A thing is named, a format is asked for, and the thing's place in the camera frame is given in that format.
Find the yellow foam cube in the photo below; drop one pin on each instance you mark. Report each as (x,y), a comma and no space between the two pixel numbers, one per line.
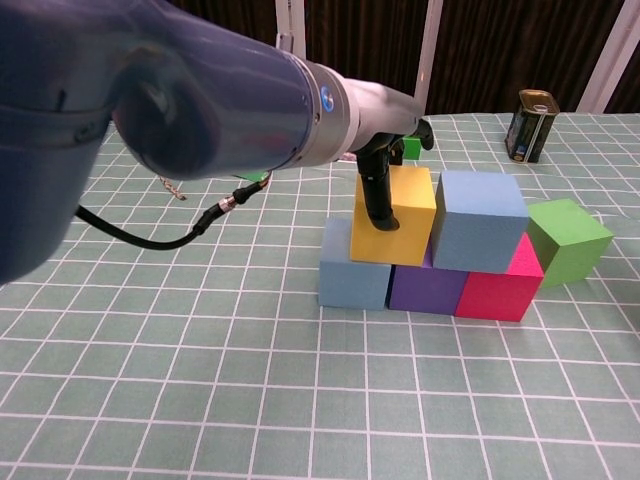
(410,235)

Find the purple foam cube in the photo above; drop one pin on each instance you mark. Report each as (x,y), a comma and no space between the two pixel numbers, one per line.
(425,290)

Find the green toy brick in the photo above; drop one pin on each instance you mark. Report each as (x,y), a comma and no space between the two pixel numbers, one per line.
(412,149)

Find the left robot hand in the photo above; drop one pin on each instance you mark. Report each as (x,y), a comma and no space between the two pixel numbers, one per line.
(385,112)

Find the green checked tablecloth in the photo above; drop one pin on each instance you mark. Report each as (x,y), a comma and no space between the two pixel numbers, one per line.
(250,390)

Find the light blue foam cube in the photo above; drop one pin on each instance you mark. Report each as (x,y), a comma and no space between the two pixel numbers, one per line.
(350,285)

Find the green foil sachet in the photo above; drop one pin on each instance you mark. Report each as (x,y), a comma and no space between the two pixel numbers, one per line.
(252,175)

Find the white metal frame post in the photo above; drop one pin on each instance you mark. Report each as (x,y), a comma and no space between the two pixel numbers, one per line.
(290,25)
(610,50)
(427,50)

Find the steel blue foam cube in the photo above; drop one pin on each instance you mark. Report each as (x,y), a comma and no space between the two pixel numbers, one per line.
(475,225)

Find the pink foam cube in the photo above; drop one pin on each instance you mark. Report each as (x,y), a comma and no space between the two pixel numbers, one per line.
(500,295)

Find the green foam cube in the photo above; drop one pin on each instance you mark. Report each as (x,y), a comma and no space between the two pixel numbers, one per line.
(570,250)

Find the dark pleated curtain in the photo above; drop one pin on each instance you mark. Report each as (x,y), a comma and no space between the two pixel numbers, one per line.
(500,50)

